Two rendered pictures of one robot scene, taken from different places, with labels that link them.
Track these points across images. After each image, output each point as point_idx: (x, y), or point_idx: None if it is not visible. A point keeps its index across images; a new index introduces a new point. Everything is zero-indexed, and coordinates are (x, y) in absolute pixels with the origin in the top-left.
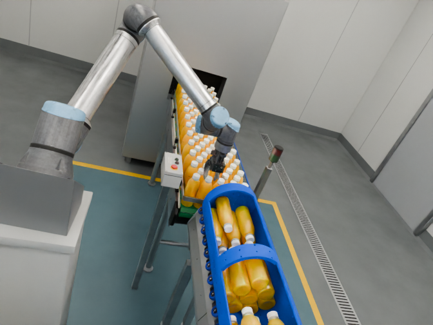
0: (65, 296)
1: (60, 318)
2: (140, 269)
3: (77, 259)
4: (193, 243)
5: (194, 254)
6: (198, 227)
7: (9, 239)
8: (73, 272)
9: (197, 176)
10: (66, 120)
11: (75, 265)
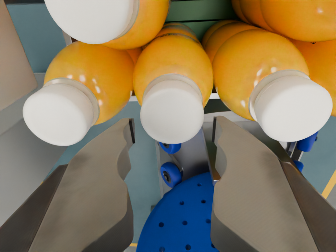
0: (21, 198)
1: (40, 182)
2: None
3: (1, 138)
4: (160, 169)
5: (161, 188)
6: (163, 164)
7: None
8: (8, 168)
9: (64, 137)
10: None
11: (3, 161)
